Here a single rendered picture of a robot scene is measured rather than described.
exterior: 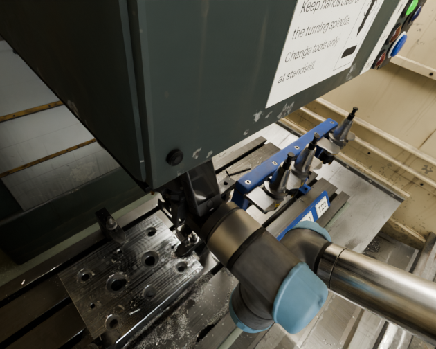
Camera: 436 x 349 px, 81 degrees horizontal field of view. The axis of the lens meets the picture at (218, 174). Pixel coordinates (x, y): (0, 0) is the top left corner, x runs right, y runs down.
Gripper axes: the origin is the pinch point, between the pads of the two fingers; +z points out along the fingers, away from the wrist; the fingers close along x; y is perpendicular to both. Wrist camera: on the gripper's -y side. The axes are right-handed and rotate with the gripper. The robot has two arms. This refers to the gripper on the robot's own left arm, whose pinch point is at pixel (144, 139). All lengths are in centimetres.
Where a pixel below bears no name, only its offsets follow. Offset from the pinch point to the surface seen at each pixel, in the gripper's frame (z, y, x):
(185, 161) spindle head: -21.2, -17.6, -9.3
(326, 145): -16, 16, 52
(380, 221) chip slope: -46, 58, 88
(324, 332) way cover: -51, 64, 31
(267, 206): -18.2, 16.3, 19.4
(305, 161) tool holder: -16.9, 12.1, 34.9
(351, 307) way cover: -55, 66, 48
